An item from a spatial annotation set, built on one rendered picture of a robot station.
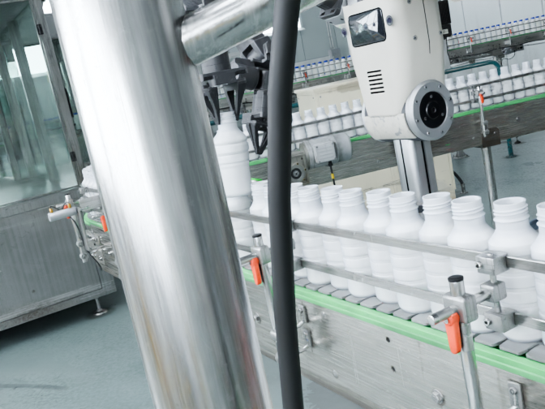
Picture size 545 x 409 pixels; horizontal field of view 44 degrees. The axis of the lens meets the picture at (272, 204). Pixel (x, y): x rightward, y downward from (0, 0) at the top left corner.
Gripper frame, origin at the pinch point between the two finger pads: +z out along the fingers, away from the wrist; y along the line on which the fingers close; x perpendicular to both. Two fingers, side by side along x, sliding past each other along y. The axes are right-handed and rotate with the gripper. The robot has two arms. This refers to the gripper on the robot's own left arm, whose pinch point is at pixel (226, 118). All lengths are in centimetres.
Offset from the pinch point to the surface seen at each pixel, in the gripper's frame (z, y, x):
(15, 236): 61, -2, 329
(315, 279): 28.2, -2.1, -25.3
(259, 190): 14.1, 0.0, -7.4
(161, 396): 1, -53, -101
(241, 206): 18.1, 0.5, 2.7
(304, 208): 15.9, -1.3, -24.6
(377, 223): 16.9, -1.0, -43.2
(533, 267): 19, -3, -71
